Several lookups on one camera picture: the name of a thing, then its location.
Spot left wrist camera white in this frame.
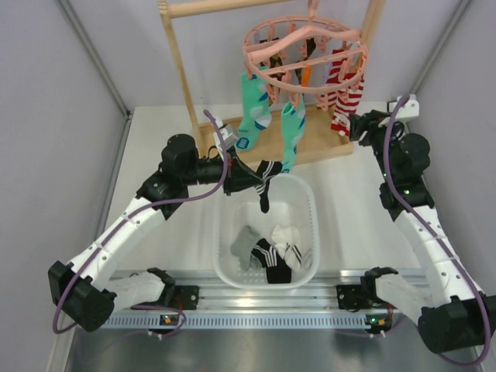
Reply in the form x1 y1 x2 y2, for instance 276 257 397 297
213 119 239 155

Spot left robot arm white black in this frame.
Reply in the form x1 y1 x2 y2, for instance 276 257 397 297
48 134 263 332

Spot green sock right hanging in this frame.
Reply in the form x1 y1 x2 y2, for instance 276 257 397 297
281 96 306 173

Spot black sock white stripes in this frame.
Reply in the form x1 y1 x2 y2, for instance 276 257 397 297
255 160 282 214

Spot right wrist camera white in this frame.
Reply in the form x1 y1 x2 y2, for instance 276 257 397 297
386 94 420 123

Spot grey sock in basket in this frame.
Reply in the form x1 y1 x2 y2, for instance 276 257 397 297
230 226 260 271

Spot aluminium mounting rail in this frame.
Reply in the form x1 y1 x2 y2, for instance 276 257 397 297
61 269 481 311

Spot green sock hanging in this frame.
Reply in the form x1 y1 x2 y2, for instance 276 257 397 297
236 72 272 150
281 96 306 173

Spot green sock left hanging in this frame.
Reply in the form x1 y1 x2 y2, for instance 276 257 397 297
236 72 272 150

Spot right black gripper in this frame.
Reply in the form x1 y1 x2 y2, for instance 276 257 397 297
349 109 402 181

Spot white sock in basket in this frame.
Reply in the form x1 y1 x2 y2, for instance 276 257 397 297
271 225 313 273

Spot black striped sock in basket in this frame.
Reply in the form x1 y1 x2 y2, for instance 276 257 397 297
251 239 292 284

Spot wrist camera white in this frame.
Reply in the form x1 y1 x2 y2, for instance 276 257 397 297
386 94 420 123
213 119 239 155

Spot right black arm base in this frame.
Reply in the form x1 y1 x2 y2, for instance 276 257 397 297
336 284 401 314

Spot perforated grey cable duct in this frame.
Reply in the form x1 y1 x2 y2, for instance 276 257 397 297
101 311 391 330

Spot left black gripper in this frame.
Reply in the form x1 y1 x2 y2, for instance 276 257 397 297
181 146 264 196

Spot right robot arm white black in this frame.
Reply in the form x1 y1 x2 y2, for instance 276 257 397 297
350 110 495 354

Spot pink round clip hanger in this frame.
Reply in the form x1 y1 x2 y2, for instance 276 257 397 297
243 1 368 109

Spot white plastic laundry basket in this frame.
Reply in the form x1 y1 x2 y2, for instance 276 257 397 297
212 174 321 290

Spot red white striped sock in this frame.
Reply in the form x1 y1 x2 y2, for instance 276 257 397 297
326 58 365 137

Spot wooden drying rack frame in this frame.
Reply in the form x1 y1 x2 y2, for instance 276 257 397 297
157 0 387 175

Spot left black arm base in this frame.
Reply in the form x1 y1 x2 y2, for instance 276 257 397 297
138 285 199 310

